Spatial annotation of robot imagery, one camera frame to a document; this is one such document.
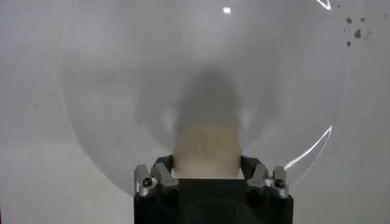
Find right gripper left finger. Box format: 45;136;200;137
133;154;180;198

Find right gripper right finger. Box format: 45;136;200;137
240;155;289;200

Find white round plate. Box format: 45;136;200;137
59;0;350;197

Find dark crumbs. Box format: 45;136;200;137
335;2;374;48

